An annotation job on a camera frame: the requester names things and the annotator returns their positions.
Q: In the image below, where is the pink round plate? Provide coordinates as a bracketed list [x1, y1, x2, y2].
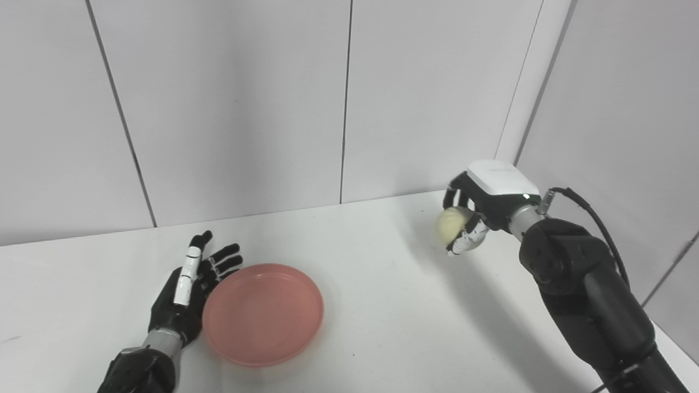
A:
[202, 263, 325, 368]

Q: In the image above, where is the cream steamed bun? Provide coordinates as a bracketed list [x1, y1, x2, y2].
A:
[435, 206, 473, 245]

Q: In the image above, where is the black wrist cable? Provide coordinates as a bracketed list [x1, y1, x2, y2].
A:
[538, 187, 632, 290]

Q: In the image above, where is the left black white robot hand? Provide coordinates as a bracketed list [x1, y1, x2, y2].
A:
[148, 230, 244, 348]

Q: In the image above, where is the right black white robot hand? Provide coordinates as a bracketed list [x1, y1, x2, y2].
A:
[442, 159, 542, 257]

